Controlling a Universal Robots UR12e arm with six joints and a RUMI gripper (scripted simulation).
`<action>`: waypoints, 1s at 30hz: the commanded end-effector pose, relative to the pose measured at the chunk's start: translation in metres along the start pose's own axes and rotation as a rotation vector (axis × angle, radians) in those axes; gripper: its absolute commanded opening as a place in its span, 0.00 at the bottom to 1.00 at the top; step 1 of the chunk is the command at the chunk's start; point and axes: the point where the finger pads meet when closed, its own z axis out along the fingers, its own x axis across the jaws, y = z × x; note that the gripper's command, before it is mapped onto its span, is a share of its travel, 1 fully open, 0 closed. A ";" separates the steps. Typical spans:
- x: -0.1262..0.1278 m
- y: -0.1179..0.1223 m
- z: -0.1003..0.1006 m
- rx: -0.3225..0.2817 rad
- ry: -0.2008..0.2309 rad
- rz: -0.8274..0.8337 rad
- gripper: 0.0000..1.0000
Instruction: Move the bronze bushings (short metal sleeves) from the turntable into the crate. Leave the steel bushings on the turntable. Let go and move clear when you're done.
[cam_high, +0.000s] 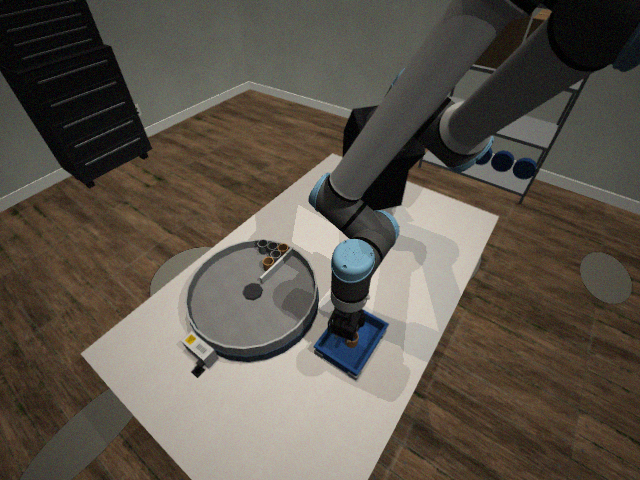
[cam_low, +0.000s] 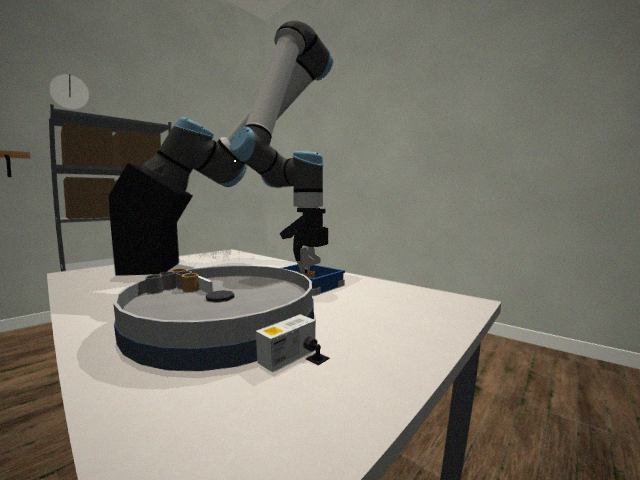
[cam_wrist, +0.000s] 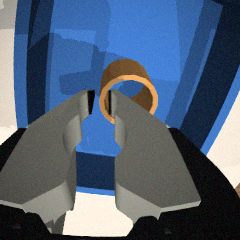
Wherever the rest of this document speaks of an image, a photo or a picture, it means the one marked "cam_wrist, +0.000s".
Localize blue open crate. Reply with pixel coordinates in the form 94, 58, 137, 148
13, 0, 240, 196

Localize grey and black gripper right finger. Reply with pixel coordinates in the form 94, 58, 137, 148
108, 89, 240, 240

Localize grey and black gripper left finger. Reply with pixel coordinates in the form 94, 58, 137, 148
0, 89, 95, 234

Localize bronze bushing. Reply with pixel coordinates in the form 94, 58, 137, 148
99, 59, 158, 124

